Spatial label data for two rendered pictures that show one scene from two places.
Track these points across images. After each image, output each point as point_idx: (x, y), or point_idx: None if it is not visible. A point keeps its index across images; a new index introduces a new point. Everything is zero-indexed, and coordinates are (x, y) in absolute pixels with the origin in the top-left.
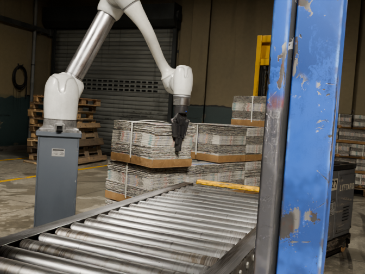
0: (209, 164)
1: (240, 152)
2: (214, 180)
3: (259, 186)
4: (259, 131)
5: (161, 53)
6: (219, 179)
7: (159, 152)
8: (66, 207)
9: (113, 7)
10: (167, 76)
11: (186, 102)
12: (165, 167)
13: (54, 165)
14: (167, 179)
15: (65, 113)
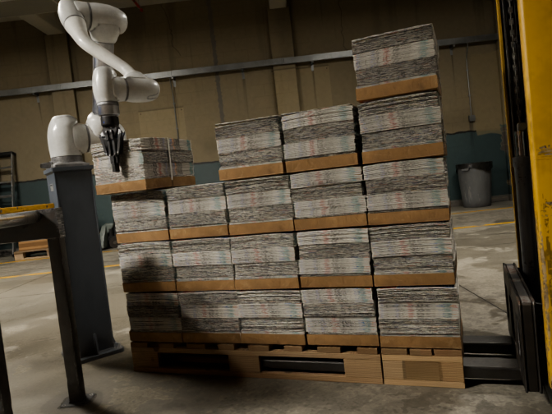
0: (202, 185)
1: (269, 159)
2: (220, 206)
3: (338, 214)
4: (315, 117)
5: (111, 60)
6: (232, 204)
7: (103, 176)
8: None
9: (90, 32)
10: None
11: (99, 111)
12: (131, 193)
13: (52, 199)
14: (135, 208)
15: (51, 151)
